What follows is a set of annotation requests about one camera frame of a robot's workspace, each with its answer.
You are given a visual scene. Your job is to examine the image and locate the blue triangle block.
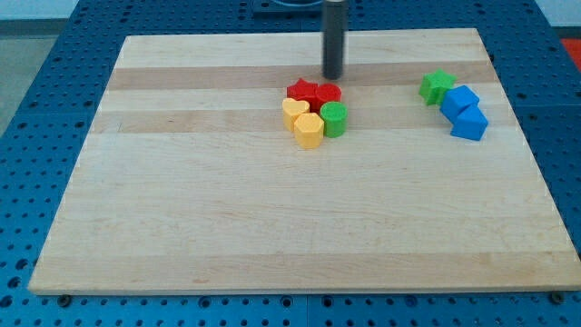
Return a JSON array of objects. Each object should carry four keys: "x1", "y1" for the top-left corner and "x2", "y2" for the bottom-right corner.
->
[{"x1": 450, "y1": 104, "x2": 488, "y2": 141}]

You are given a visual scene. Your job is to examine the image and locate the yellow hexagon block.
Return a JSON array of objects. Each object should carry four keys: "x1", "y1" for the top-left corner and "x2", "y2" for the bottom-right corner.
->
[{"x1": 293, "y1": 113, "x2": 324, "y2": 149}]

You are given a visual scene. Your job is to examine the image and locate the yellow heart block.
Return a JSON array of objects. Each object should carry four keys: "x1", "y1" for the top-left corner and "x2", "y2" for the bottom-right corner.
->
[{"x1": 281, "y1": 98, "x2": 310, "y2": 132}]

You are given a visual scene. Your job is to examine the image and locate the green cylinder block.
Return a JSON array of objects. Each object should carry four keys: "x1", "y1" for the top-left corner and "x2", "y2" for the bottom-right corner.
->
[{"x1": 320, "y1": 102, "x2": 348, "y2": 138}]

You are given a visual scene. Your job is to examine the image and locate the wooden board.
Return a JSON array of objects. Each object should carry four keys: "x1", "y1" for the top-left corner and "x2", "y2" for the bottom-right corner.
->
[{"x1": 28, "y1": 28, "x2": 580, "y2": 295}]

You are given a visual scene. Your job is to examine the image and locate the red star block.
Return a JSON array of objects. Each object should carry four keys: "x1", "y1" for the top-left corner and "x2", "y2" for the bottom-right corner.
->
[{"x1": 286, "y1": 78, "x2": 320, "y2": 113}]

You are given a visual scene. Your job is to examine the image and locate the red cylinder block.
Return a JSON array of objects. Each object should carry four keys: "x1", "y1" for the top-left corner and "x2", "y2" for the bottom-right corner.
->
[{"x1": 314, "y1": 83, "x2": 342, "y2": 112}]

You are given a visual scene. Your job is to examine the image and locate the green star block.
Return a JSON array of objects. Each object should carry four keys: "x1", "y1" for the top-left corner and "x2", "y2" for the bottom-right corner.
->
[{"x1": 419, "y1": 68, "x2": 458, "y2": 105}]

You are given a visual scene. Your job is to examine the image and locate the blue cube block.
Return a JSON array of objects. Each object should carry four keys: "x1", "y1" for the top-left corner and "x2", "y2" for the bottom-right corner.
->
[{"x1": 440, "y1": 85, "x2": 479, "y2": 124}]

